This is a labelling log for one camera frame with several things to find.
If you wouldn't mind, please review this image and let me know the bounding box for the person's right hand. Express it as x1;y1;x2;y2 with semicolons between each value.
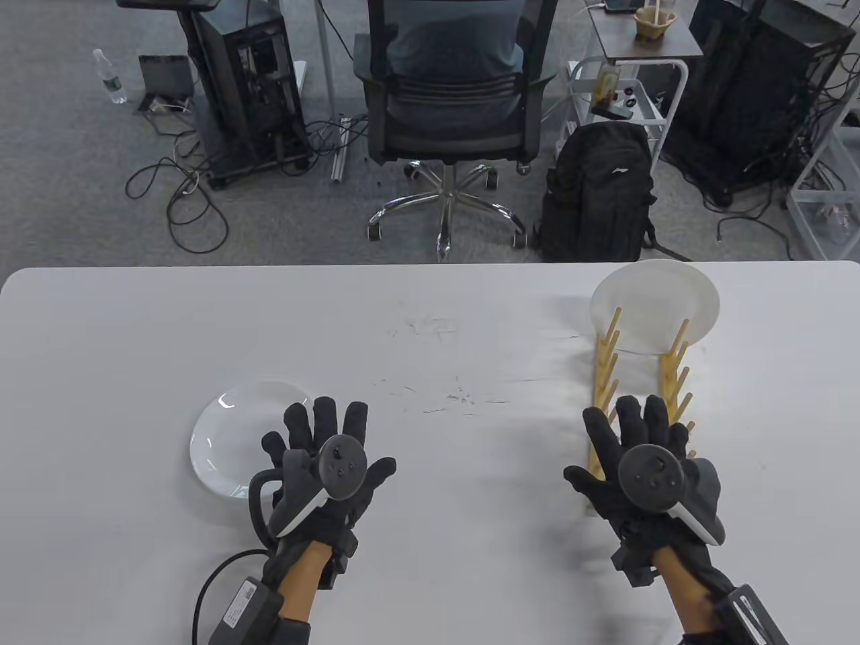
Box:
563;395;728;589

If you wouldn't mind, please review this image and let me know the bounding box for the person's left hand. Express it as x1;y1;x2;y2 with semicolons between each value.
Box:
249;396;397;592

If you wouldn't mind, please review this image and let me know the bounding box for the wooden dish rack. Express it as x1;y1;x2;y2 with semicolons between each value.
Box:
583;308;697;518

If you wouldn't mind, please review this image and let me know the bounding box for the white plate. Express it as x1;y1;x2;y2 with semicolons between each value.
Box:
590;259;721;355
190;381;316;501

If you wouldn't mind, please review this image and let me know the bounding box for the person's left forearm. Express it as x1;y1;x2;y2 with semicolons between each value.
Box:
272;543;331;645

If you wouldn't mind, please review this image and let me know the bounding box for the person's right forearm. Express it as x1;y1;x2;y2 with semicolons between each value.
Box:
653;546;746;645

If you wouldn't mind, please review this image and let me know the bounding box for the black round controller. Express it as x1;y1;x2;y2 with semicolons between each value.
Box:
249;435;369;546
617;445;728;546

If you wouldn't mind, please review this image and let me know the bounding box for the aluminium profile bar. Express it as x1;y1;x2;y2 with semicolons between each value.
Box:
331;116;353;182

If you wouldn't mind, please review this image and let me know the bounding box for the black backpack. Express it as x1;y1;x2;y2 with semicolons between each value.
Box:
536;121;659;263

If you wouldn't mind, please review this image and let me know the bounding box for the black office chair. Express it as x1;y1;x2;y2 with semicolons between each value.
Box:
354;0;560;263

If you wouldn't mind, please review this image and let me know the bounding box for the black computer tower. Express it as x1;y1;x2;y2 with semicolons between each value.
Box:
180;0;315;190

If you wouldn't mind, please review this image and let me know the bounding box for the white table leg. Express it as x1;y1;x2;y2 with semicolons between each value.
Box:
314;0;338;120

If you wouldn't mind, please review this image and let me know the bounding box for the black computer tower cart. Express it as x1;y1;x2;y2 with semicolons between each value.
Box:
660;0;859;208

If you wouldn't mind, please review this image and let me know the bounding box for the clear water bottle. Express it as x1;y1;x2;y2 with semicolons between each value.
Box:
93;48;128;105

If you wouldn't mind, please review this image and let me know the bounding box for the white side cart brown top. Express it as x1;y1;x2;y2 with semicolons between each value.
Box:
566;0;705;165

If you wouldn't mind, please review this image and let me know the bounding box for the beige bowl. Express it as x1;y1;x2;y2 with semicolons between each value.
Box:
634;5;677;43

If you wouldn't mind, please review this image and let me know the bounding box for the black floor cable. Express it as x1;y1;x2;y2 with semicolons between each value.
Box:
712;195;797;261
126;114;232;255

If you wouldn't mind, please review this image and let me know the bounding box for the white wire shelf cart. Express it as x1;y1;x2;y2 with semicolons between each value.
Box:
785;81;860;261

